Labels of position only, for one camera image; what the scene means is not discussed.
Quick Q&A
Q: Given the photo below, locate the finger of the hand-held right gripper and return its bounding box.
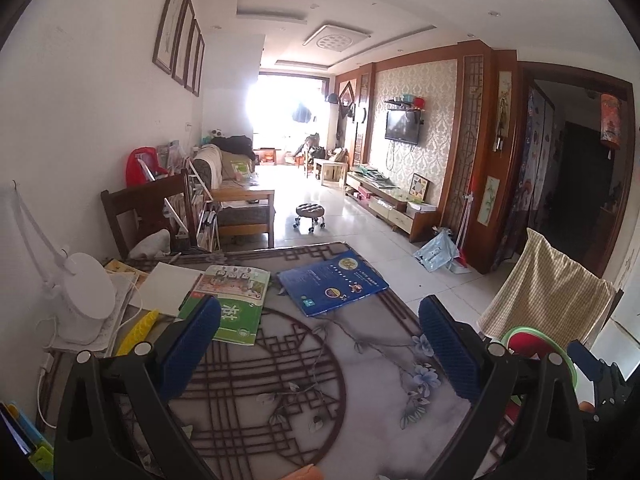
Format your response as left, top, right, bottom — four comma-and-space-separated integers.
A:
567, 340, 608, 403

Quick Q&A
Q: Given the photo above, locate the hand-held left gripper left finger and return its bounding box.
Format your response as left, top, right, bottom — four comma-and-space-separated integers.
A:
54, 296, 222, 480

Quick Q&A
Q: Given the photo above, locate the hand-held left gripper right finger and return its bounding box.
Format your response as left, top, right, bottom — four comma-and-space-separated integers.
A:
418, 295, 586, 480

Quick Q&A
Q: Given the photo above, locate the red bucket with green rim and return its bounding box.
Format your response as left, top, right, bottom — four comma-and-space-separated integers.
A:
505, 326, 581, 396

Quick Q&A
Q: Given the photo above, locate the person's left hand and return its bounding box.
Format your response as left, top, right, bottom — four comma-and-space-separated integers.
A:
282, 464, 321, 480

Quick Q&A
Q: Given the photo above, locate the green textbook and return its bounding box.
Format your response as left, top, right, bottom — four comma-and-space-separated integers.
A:
177, 265, 271, 346

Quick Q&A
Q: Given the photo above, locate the yellow corn-shaped pen case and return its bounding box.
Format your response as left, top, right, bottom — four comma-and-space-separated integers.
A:
116, 310, 161, 358

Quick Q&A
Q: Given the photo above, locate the white paper sheet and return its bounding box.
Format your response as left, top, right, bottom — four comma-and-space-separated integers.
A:
135, 261, 206, 318

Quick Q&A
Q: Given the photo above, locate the yellow checked cloth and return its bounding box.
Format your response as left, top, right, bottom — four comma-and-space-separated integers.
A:
476, 227, 615, 356

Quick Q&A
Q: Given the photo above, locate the light blue plastic bag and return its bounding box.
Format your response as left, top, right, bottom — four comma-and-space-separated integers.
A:
412, 232, 458, 273

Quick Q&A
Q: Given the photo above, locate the white cloth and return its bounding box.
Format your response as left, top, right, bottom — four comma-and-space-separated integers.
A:
131, 229, 173, 260

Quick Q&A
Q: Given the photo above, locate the white desk lamp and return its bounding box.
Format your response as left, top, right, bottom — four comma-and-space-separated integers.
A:
12, 180, 133, 346

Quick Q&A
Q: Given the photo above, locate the white book rack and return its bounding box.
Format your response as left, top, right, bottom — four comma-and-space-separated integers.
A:
165, 157, 221, 253

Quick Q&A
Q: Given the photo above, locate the white mop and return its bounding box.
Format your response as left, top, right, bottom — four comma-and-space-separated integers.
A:
452, 175, 473, 261

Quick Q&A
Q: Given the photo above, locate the blue book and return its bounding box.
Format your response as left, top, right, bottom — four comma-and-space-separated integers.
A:
276, 255, 390, 317

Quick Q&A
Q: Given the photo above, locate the wooden coffee table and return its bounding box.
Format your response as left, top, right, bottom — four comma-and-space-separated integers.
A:
212, 187, 276, 248

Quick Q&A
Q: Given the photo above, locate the dark wooden chair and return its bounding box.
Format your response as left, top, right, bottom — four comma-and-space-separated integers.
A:
100, 170, 201, 261

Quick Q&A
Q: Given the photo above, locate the wooden television cabinet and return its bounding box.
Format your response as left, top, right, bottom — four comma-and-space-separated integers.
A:
345, 170, 441, 243

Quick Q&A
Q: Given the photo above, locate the round wheeled stool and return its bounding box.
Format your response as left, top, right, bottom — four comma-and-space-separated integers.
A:
291, 202, 327, 233

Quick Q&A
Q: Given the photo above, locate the sofa with cushions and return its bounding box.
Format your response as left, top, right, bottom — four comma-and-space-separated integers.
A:
192, 135, 261, 196

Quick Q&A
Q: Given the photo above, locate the printed door curtain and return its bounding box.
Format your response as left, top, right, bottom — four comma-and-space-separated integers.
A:
500, 85, 556, 271

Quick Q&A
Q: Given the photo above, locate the small wooden table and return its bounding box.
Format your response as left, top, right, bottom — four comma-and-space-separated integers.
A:
312, 157, 348, 183

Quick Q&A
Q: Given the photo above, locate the red hanging lantern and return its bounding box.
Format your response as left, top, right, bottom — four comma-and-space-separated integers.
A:
600, 92, 623, 151

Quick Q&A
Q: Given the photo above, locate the square ceiling light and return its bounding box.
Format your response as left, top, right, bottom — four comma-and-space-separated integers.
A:
302, 22, 373, 53

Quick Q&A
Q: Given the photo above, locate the bamboo wall painting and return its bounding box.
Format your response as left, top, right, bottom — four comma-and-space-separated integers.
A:
477, 176, 501, 226

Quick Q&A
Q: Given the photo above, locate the wall television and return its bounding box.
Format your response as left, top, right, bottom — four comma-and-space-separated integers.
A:
384, 109, 420, 146

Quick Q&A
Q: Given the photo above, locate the wall shelf with items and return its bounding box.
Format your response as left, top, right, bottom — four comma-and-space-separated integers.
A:
385, 95, 428, 111

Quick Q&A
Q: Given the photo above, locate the framed wall picture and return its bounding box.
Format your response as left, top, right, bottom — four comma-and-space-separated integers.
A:
192, 34, 206, 97
152, 0, 188, 76
171, 0, 196, 86
184, 19, 202, 93

